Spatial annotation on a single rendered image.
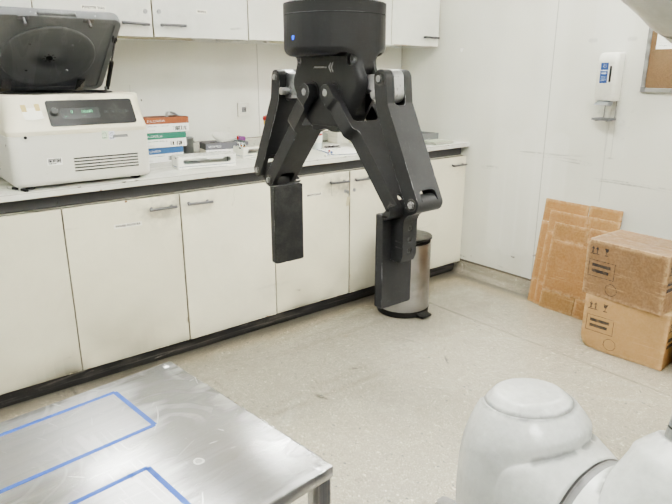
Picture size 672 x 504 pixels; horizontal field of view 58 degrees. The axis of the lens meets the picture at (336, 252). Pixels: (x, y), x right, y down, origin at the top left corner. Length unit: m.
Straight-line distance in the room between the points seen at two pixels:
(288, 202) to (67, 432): 0.63
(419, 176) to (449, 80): 3.80
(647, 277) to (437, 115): 1.86
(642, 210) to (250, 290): 2.09
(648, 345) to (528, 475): 2.50
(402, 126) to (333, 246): 3.02
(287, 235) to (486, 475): 0.40
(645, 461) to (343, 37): 0.51
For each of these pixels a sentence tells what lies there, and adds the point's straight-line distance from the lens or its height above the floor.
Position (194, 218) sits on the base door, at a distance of 2.90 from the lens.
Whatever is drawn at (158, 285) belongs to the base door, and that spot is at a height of 0.40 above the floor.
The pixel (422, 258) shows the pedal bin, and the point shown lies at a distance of 3.37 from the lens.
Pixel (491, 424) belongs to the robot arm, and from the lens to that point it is 0.77.
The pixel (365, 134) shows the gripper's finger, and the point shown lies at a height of 1.31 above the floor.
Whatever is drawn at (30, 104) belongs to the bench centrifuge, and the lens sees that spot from 2.69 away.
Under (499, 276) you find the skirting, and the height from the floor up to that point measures 0.06.
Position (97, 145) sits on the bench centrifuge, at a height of 1.06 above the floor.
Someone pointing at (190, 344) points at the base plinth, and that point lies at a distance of 3.15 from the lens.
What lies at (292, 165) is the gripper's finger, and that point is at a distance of 0.52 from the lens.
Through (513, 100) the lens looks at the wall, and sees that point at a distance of 3.89.
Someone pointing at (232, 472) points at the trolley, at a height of 0.82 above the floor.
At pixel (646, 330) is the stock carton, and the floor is 0.18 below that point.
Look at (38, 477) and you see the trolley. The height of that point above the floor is 0.82.
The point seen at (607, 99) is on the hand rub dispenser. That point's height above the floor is 1.21.
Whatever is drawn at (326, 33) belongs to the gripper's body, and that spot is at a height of 1.38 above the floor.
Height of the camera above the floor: 1.35
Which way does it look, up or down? 17 degrees down
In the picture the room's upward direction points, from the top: straight up
